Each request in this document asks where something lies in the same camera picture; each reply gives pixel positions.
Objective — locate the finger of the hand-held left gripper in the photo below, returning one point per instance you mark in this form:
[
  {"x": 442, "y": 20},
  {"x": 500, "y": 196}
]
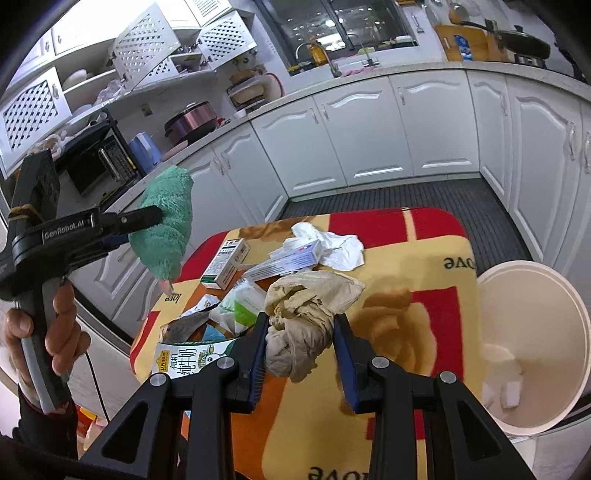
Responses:
[
  {"x": 115, "y": 241},
  {"x": 134, "y": 217}
]

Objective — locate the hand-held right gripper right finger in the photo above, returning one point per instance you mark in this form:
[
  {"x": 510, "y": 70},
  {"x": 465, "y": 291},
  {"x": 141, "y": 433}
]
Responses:
[{"x": 345, "y": 369}]

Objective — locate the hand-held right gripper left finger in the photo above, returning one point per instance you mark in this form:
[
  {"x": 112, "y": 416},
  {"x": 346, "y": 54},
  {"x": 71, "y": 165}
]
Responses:
[{"x": 257, "y": 364}]

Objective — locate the green fluffy cloth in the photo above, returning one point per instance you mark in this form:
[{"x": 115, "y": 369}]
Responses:
[{"x": 171, "y": 240}]

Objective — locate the beige cloth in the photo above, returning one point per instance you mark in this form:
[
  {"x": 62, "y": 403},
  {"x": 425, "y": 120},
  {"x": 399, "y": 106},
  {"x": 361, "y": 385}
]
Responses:
[{"x": 300, "y": 323}]

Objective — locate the white green milk carton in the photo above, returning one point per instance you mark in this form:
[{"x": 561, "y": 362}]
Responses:
[{"x": 194, "y": 357}]

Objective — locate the cream plastic bin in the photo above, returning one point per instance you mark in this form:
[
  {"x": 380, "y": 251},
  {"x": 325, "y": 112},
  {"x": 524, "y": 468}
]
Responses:
[{"x": 531, "y": 314}]

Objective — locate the person's left forearm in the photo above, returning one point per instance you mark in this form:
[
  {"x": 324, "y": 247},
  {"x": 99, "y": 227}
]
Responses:
[{"x": 51, "y": 434}]

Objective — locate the person's left hand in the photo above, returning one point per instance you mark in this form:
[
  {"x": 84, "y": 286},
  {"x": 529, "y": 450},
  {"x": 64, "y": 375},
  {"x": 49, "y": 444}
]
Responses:
[{"x": 67, "y": 337}]

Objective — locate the light blue packet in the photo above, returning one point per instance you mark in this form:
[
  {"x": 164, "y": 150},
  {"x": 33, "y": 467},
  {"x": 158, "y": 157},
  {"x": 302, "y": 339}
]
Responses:
[{"x": 214, "y": 333}]

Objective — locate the white green plastic packet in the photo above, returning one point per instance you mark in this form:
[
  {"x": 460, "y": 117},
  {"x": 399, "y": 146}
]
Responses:
[{"x": 240, "y": 307}]

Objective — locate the blue electric kettle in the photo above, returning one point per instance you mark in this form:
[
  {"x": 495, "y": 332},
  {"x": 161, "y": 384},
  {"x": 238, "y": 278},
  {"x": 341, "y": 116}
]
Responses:
[{"x": 145, "y": 154}]

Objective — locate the black microwave oven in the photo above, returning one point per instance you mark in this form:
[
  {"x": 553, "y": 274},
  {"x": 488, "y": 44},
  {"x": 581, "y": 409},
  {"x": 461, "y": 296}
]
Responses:
[{"x": 106, "y": 157}]

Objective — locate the torn snack wrapper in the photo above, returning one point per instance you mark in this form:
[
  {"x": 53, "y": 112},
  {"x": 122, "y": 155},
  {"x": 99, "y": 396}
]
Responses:
[{"x": 184, "y": 325}]

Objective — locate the white green medicine box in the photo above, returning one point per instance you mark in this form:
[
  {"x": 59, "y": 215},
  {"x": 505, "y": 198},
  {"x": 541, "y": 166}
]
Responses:
[{"x": 228, "y": 263}]

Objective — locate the white blue medicine box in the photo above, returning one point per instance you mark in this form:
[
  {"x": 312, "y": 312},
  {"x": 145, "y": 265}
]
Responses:
[{"x": 286, "y": 263}]

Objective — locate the pink cooking pot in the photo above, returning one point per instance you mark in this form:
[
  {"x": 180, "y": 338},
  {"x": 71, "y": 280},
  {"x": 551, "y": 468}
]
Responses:
[{"x": 194, "y": 122}]

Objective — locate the crumpled white tissue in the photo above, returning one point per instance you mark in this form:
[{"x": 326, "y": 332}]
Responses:
[{"x": 341, "y": 251}]

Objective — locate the white lattice cabinet door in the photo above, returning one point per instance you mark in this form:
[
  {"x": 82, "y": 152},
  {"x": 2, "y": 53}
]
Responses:
[
  {"x": 226, "y": 39},
  {"x": 32, "y": 115},
  {"x": 145, "y": 46}
]

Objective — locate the white paper scrap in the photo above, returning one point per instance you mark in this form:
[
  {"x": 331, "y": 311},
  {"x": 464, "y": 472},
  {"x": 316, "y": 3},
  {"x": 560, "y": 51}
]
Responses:
[{"x": 510, "y": 394}]

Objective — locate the white round food container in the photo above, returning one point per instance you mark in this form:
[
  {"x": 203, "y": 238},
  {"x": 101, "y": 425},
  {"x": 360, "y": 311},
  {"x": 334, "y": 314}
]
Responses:
[{"x": 251, "y": 92}]

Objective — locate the orange package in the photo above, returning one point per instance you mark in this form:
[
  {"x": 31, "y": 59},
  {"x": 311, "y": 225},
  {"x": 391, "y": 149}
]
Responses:
[{"x": 90, "y": 422}]

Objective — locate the dark ribbed floor mat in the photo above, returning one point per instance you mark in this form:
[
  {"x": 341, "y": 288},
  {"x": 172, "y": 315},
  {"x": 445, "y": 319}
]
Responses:
[{"x": 415, "y": 194}]

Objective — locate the white base cabinets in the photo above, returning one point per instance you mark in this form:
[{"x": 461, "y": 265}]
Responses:
[{"x": 360, "y": 134}]

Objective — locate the cooking oil bottle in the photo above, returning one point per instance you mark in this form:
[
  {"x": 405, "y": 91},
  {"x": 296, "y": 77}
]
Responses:
[{"x": 318, "y": 55}]

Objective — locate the metal kitchen faucet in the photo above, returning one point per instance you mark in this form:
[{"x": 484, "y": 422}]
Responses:
[{"x": 336, "y": 71}]

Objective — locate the kitchen window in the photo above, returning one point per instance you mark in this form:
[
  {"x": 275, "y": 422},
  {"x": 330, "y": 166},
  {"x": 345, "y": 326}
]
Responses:
[{"x": 346, "y": 23}]

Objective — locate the wooden cutting board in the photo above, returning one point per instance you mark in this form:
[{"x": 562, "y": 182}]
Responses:
[{"x": 482, "y": 46}]

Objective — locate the black frying pan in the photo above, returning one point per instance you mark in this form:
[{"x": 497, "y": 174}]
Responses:
[{"x": 521, "y": 44}]

